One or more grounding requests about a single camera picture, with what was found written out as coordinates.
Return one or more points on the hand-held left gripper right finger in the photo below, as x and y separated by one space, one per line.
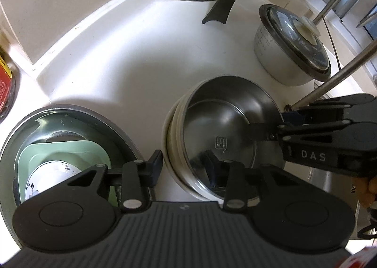
213 167

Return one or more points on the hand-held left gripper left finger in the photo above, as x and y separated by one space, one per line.
157 165

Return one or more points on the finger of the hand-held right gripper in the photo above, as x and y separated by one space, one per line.
318 131
294 117

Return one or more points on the white floral bowl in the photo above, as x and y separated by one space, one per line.
165 144

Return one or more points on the cream bowl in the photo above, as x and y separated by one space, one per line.
174 138

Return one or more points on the stainless steel bowl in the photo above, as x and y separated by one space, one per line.
223 114

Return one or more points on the green rectangular plate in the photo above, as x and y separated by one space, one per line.
94 150

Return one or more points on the stainless steel round plate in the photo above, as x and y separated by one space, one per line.
88 117

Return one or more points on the small blue patterned saucer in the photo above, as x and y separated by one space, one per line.
50 173

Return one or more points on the person's right hand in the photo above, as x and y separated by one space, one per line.
371 191

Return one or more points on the steel pot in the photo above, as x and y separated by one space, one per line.
271 58

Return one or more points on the dark rimmed pot lid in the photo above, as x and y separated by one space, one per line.
294 35

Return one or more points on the red white fabric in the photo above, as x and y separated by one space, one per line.
365 259

